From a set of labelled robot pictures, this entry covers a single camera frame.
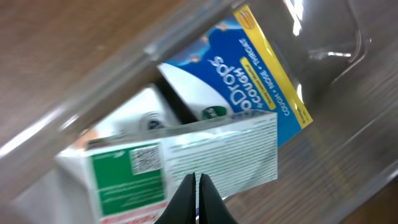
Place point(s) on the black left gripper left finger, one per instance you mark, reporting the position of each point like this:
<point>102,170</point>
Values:
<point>182,207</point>

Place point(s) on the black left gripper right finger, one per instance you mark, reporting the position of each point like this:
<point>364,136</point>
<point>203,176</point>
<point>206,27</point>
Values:
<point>212,209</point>

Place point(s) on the white green medicine box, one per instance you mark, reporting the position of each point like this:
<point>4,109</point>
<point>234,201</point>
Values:
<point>131,178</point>

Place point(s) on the white Hansaplast plaster box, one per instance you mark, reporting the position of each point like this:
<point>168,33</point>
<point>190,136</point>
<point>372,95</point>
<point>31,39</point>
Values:
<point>146,110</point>

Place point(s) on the blue yellow cough drops bag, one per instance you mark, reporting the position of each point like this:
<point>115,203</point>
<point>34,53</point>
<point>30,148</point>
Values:
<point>232,68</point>

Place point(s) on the clear plastic container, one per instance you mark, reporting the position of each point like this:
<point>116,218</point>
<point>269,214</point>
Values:
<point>65,64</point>

